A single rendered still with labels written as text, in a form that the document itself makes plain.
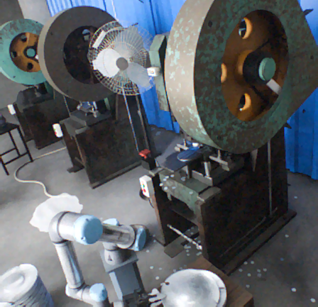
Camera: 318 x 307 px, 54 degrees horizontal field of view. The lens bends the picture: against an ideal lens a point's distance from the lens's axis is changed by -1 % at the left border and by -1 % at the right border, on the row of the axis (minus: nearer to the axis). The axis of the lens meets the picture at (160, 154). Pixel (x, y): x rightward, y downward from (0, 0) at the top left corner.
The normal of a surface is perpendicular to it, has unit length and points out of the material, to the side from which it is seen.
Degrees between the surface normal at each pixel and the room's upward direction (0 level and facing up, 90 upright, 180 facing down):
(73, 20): 90
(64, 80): 90
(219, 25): 90
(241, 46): 90
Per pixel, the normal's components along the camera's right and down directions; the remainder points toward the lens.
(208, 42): 0.61, 0.26
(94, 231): 0.82, 0.01
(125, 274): 0.37, 0.37
